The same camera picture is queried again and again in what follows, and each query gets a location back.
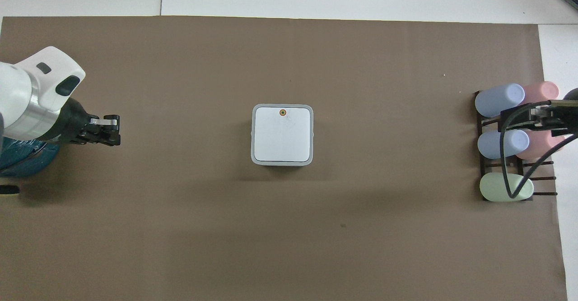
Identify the white square trash can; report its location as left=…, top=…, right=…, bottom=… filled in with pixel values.
left=251, top=104, right=314, bottom=167

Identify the teal round container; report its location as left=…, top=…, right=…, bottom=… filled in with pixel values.
left=0, top=137, right=61, bottom=178

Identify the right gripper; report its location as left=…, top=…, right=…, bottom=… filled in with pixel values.
left=552, top=88, right=578, bottom=135

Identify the pink cup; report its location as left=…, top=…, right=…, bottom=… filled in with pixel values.
left=522, top=81, right=560, bottom=108
left=517, top=129, right=566, bottom=161

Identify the blue cup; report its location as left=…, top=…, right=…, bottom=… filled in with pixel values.
left=475, top=83, right=526, bottom=118
left=477, top=129, right=530, bottom=160

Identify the black cable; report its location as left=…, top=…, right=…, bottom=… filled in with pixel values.
left=498, top=102, right=578, bottom=199

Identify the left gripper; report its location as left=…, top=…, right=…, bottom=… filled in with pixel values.
left=44, top=97, right=92, bottom=145

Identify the dark brown cup rack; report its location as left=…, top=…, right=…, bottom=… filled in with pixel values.
left=474, top=91, right=559, bottom=202

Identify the green cup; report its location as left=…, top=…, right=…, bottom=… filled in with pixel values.
left=479, top=172, right=535, bottom=202

